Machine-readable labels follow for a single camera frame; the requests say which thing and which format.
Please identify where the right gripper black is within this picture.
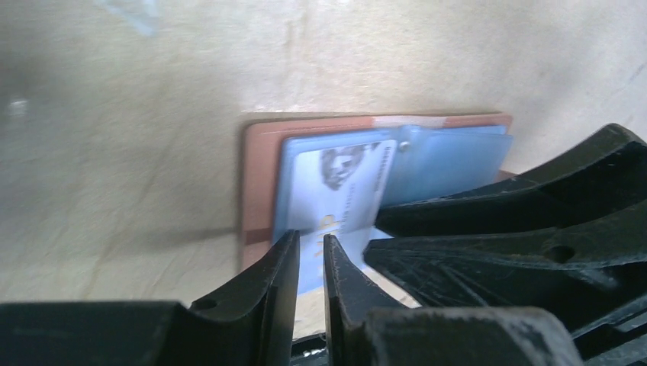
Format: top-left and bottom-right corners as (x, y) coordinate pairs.
(364, 203), (646, 365)

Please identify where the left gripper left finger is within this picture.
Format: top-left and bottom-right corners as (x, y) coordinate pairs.
(1, 231), (300, 365)

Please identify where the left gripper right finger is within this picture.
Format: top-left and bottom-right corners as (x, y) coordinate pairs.
(323, 234), (583, 365)

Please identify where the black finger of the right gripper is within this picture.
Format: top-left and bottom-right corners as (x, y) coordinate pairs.
(376, 124), (646, 237)

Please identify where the silver white card with portrait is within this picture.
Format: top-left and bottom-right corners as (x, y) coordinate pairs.
(286, 140), (396, 294)

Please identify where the brown leather card holder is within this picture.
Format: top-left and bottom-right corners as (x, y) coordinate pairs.
(239, 111), (513, 271)

